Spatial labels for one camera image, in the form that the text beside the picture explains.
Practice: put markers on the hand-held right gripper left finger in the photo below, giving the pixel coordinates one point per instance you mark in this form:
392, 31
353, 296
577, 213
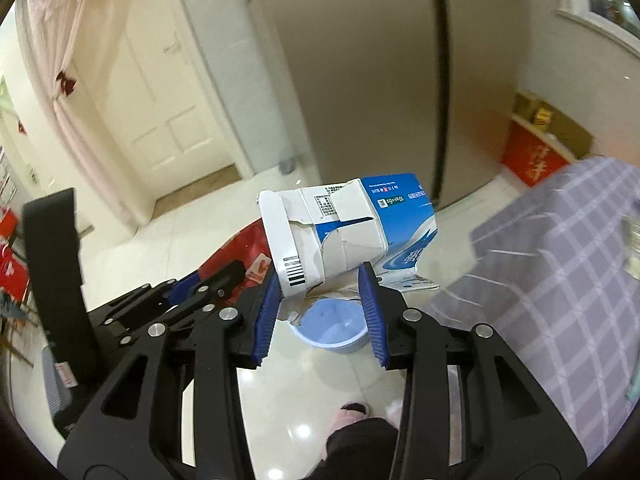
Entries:
262, 320

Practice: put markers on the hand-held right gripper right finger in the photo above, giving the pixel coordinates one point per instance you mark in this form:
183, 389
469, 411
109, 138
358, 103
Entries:
372, 315

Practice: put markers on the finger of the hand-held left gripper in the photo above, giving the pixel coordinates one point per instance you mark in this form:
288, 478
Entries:
220, 280
185, 287

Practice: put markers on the red plastic packet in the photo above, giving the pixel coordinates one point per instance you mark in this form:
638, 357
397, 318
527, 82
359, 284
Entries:
245, 250

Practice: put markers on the light blue plastic bucket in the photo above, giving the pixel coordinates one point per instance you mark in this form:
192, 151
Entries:
330, 332

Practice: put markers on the blue and white milk carton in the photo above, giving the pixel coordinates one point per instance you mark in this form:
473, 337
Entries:
350, 220

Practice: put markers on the brown door mat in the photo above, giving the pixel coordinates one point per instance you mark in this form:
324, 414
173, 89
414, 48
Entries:
195, 190

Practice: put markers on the pink slipper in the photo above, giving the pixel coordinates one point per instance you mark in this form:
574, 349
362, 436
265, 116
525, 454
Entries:
347, 417
395, 414

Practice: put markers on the small grey stopper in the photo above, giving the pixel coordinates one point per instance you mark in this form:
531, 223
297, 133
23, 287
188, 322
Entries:
287, 166

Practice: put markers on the pink sheer curtain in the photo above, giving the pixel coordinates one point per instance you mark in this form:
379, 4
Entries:
65, 125

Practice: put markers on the dark red bow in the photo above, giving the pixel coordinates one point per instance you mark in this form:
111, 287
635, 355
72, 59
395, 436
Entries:
65, 82

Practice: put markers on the white panelled door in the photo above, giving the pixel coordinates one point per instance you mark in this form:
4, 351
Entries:
165, 110

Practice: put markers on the purple checked tablecloth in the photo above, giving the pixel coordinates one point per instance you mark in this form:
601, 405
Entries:
550, 285

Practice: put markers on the gold double-door refrigerator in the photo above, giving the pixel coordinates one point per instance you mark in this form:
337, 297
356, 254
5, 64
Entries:
360, 85

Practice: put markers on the yellow packet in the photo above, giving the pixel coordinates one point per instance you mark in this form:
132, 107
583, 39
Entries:
542, 115

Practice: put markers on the large cardboard box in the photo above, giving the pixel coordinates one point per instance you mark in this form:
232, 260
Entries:
570, 132

